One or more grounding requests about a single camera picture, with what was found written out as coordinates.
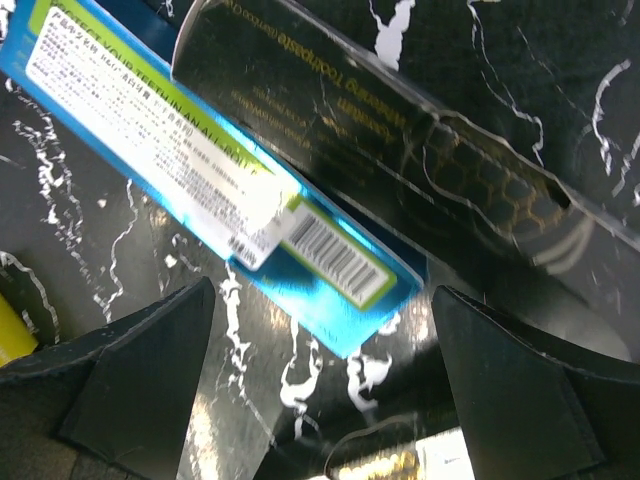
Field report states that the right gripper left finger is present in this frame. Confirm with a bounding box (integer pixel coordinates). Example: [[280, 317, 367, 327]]
[[1, 277, 216, 479]]

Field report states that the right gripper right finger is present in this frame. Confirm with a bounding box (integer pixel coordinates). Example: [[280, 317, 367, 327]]
[[432, 286, 639, 479]]

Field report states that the black toothpaste box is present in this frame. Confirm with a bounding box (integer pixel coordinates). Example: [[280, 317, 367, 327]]
[[171, 1, 639, 362]]

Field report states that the blue toothpaste box with label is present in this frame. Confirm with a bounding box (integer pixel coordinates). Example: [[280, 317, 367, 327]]
[[1, 1, 424, 357]]

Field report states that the yellow toothpaste box right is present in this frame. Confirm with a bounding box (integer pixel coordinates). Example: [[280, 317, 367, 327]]
[[0, 297, 38, 367]]

